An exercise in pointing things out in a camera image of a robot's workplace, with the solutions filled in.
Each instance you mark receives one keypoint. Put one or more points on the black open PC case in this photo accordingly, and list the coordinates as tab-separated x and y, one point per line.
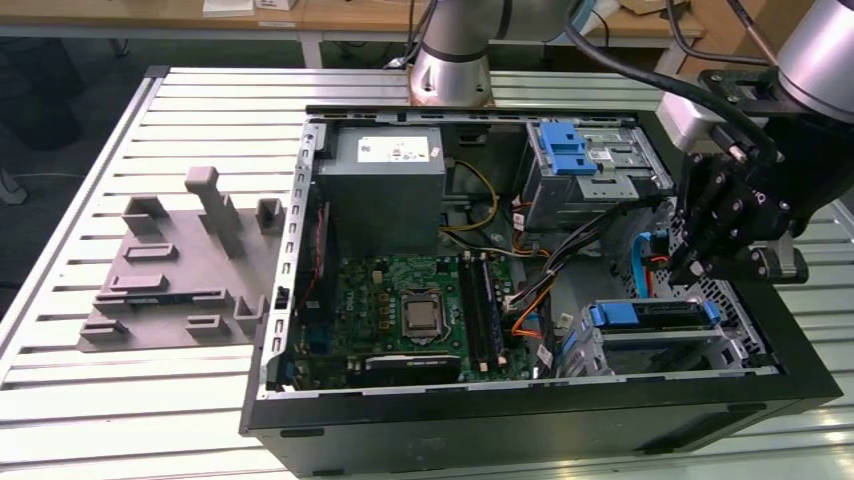
534	405

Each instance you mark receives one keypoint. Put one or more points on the grey stand foot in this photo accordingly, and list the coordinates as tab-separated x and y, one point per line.
9	192

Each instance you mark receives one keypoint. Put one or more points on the grey power supply unit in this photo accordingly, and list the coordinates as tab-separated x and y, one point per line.
380	200

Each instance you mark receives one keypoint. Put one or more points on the brown cardboard pieces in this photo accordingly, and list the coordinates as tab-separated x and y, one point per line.
650	6

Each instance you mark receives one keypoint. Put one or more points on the small white box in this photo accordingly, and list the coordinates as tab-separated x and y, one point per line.
276	4

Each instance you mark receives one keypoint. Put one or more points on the metal optical drive cage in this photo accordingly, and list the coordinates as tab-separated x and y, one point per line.
601	190

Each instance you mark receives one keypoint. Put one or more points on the large white box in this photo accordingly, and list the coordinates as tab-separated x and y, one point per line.
227	6

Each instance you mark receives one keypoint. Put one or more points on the wooden cabinet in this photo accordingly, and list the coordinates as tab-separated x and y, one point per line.
777	20

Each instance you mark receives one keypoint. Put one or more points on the black RAM slot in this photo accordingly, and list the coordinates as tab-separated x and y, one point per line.
472	310

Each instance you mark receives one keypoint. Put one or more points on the black CPU socket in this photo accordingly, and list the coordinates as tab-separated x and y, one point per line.
422	294

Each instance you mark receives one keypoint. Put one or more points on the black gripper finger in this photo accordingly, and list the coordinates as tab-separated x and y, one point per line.
727	215
690	225

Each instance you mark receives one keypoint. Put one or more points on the green motherboard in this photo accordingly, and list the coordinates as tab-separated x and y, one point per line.
360	300

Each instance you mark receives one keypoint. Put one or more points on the blue plastic drive bracket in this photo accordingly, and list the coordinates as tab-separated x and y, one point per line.
567	147

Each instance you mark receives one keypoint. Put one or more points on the black graphics card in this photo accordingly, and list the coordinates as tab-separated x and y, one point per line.
414	367

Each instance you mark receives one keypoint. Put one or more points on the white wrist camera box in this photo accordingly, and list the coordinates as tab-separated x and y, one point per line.
687	120

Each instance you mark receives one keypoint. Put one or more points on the metal disk bay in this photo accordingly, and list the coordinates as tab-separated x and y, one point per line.
661	337

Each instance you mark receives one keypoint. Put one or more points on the installed RAM stick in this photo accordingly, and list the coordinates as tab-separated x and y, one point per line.
494	310

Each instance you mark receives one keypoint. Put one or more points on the silver CPU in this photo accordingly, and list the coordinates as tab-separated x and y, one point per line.
422	316

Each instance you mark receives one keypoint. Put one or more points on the wooden desk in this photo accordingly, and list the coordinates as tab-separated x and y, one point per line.
167	20

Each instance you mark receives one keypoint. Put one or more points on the grey parts rack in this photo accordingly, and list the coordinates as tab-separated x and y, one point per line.
194	280

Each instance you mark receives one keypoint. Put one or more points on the hard disk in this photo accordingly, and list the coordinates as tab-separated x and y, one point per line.
617	314

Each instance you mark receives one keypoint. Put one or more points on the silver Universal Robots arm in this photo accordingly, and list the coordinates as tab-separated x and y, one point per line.
447	75

